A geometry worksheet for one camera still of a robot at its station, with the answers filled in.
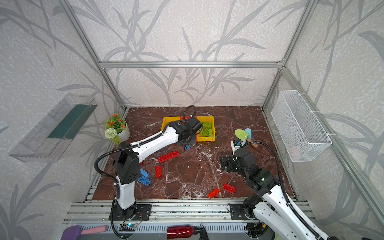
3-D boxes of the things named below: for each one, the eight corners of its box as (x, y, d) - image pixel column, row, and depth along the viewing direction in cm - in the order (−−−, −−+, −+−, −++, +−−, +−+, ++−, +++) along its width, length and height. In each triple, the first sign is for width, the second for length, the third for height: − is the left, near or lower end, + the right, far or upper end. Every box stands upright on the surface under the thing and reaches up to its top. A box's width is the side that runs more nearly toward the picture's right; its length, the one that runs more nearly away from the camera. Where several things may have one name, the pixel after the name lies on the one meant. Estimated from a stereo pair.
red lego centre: (159, 163, 93) (158, 161, 91) (158, 159, 95) (157, 157, 93) (179, 156, 96) (179, 154, 94) (178, 151, 98) (177, 149, 96)
